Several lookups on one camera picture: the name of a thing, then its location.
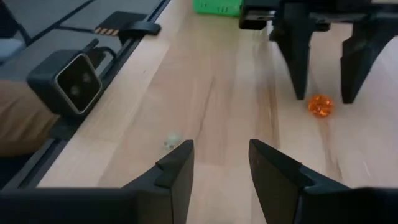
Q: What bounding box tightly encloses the black table-level camera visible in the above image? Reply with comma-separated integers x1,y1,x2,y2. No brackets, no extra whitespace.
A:
26,49,103,118

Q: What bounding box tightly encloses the orange translucent pumpkin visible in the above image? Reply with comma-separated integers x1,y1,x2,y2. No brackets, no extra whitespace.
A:
307,95,335,118

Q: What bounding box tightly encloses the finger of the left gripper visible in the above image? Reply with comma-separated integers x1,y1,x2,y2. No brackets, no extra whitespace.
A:
269,12,315,100
340,21,398,105

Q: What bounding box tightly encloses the beige plastic skull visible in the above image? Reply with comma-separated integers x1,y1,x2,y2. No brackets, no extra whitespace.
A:
164,132,184,151

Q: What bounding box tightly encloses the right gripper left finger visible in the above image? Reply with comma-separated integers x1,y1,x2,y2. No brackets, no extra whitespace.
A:
123,139,195,224

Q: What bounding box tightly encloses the black orange-striped floor mat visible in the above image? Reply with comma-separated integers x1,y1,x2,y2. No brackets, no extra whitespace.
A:
60,11,149,37

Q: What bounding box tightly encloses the black table clamp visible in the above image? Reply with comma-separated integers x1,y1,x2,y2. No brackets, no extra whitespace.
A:
119,21,162,41

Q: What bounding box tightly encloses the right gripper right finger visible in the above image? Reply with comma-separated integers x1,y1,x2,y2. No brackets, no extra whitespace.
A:
248,139,352,224

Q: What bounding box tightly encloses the green plastic basket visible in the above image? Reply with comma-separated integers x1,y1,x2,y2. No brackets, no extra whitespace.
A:
193,0,244,17

